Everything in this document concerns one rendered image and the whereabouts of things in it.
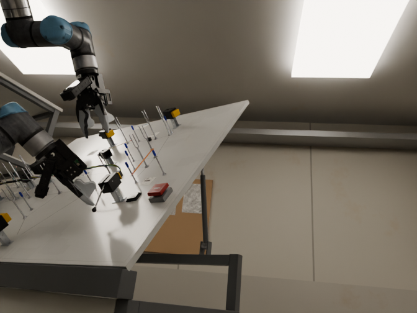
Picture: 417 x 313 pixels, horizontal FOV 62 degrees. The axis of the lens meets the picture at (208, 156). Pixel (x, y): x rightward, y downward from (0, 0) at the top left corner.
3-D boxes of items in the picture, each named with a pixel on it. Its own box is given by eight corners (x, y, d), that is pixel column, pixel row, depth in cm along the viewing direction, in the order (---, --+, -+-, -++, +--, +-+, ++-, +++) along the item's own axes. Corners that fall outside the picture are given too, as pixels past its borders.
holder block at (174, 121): (169, 125, 172) (161, 108, 169) (183, 124, 164) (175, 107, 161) (162, 129, 170) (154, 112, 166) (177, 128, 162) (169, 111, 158)
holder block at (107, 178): (103, 194, 113) (97, 184, 111) (112, 184, 117) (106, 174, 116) (113, 192, 111) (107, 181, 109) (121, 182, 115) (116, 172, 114)
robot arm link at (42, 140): (20, 147, 95) (25, 147, 102) (33, 159, 96) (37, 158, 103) (42, 128, 96) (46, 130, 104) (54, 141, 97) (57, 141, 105)
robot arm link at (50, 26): (26, 42, 99) (51, 51, 110) (62, 41, 97) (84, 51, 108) (26, 13, 99) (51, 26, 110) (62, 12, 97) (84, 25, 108)
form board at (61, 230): (-89, 261, 141) (-92, 258, 141) (77, 141, 221) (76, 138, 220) (129, 272, 83) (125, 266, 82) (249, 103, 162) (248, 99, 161)
